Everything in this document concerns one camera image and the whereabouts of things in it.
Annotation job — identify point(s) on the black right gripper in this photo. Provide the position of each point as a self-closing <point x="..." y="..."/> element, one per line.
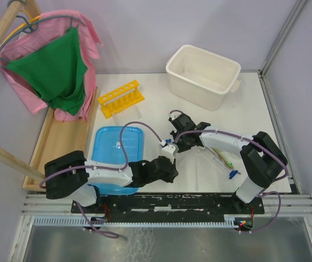
<point x="183" y="148"/>

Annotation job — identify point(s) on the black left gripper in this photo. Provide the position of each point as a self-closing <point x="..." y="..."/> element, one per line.
<point x="173" y="173"/>

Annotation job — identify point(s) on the yellow test tube rack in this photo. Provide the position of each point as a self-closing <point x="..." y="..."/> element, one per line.
<point x="120" y="99"/>

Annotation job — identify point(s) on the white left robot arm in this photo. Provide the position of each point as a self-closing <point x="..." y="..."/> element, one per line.
<point x="82" y="180"/>

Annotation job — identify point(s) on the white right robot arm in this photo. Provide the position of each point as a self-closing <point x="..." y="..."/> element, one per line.
<point x="263" y="160"/>

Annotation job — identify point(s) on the clear tube with blue cap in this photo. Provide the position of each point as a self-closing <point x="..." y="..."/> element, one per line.
<point x="217" y="158"/>

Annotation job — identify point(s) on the black mounting plate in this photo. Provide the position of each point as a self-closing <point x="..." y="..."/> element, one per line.
<point x="202" y="206"/>

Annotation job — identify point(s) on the white plastic bin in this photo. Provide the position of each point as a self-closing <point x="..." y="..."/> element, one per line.
<point x="202" y="77"/>

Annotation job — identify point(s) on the blue plastic tray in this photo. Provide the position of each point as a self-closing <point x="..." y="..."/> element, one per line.
<point x="107" y="147"/>

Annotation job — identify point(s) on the green cloth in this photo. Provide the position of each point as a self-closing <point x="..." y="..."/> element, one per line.
<point x="55" y="72"/>

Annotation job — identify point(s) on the pink shirt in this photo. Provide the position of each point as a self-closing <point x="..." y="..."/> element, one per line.
<point x="48" y="31"/>

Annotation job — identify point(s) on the yellow clothes hanger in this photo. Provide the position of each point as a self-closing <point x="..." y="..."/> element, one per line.
<point x="27" y="22"/>

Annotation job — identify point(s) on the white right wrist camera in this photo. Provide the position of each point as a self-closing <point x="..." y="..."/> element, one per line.
<point x="173" y="114"/>

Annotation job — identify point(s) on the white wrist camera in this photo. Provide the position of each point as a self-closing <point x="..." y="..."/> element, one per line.
<point x="173" y="114"/>
<point x="169" y="151"/>

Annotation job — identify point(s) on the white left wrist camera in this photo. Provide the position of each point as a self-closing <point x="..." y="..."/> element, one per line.
<point x="169" y="151"/>

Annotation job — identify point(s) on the white slotted cable duct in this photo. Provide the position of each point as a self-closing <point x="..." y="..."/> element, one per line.
<point x="55" y="221"/>

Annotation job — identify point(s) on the aluminium frame rail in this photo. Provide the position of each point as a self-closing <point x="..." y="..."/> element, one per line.
<point x="288" y="82"/>

